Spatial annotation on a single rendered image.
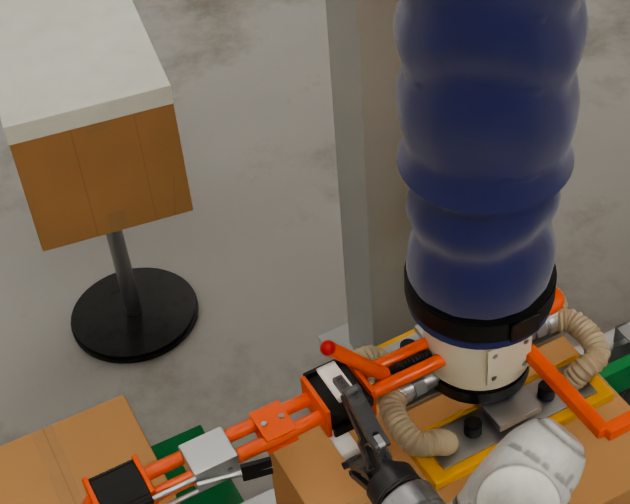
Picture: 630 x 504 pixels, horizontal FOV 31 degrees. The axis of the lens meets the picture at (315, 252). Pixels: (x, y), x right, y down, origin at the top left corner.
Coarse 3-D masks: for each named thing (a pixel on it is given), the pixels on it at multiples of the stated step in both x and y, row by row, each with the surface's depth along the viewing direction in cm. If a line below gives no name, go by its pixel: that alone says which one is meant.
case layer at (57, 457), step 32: (96, 416) 264; (128, 416) 263; (0, 448) 259; (32, 448) 259; (64, 448) 258; (96, 448) 257; (128, 448) 257; (0, 480) 253; (32, 480) 252; (64, 480) 252; (160, 480) 250
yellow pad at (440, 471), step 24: (528, 384) 186; (600, 384) 185; (552, 408) 182; (456, 432) 180; (480, 432) 178; (504, 432) 179; (432, 456) 178; (456, 456) 177; (480, 456) 177; (432, 480) 175
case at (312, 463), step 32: (544, 352) 216; (576, 352) 215; (608, 384) 209; (416, 416) 207; (448, 416) 206; (608, 416) 204; (288, 448) 204; (320, 448) 203; (608, 448) 199; (288, 480) 200; (320, 480) 198; (352, 480) 198; (608, 480) 194
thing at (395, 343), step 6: (414, 330) 197; (402, 336) 196; (408, 336) 195; (414, 336) 195; (384, 342) 195; (390, 342) 195; (396, 342) 194; (402, 342) 191; (408, 342) 191; (384, 348) 194; (390, 348) 193; (396, 348) 193; (378, 402) 188
